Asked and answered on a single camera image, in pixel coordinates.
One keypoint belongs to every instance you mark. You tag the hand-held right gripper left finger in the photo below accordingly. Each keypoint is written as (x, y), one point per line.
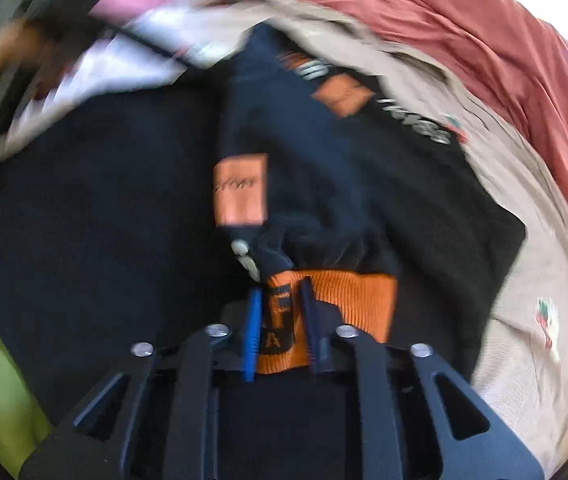
(251, 330)

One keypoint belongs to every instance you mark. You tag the black sweater with orange cuffs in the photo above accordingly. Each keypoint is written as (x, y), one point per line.
(113, 210)

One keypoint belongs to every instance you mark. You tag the beige printed bed sheet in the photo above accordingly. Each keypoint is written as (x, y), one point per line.
(514, 385)

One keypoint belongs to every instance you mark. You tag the coral red duvet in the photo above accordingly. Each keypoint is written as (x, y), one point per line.
(489, 50)

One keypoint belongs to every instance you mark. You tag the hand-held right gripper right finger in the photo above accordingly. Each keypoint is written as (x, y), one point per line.
(309, 320)

